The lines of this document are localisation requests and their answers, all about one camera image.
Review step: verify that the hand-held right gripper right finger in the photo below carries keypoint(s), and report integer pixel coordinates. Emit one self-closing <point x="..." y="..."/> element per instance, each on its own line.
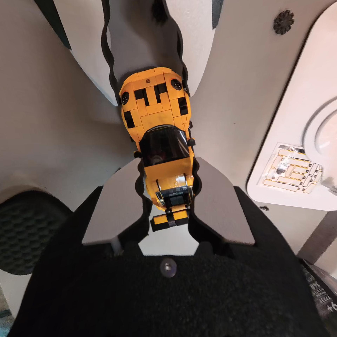
<point x="221" y="208"/>

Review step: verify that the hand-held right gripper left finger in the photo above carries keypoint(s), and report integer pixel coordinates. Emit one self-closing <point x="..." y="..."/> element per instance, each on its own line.
<point x="113" y="210"/>

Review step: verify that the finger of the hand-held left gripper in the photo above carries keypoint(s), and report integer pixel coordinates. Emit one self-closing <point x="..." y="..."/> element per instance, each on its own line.
<point x="84" y="39"/>
<point x="197" y="39"/>

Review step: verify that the yellow lego car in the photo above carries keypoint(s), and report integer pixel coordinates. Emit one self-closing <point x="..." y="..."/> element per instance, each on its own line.
<point x="158" y="110"/>

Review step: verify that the black lego wheel rim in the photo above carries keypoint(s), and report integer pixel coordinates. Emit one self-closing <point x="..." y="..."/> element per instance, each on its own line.
<point x="283" y="21"/>
<point x="159" y="11"/>

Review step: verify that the lego sticker sheet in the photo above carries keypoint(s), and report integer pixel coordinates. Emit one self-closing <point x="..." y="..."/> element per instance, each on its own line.
<point x="289" y="171"/>

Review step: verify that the lego set box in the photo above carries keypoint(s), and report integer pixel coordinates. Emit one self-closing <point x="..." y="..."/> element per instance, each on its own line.
<point x="321" y="289"/>

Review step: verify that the white desk stand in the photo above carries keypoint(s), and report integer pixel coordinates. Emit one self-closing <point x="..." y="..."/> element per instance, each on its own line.
<point x="289" y="105"/>

